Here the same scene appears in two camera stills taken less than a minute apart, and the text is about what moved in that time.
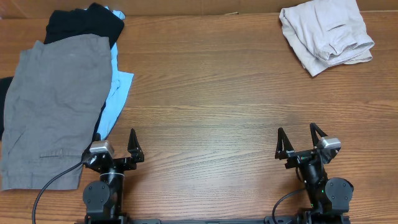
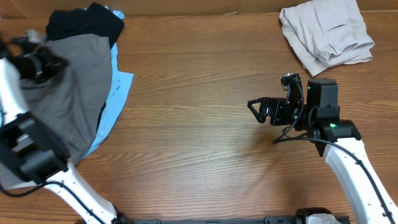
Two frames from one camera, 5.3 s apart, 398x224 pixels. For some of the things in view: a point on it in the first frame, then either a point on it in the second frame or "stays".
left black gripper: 135,152 to 55,60
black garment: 92,18 stays
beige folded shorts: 325,33 stays
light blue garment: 120,85 stays
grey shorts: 56,96 stays
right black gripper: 281,153 to 277,104
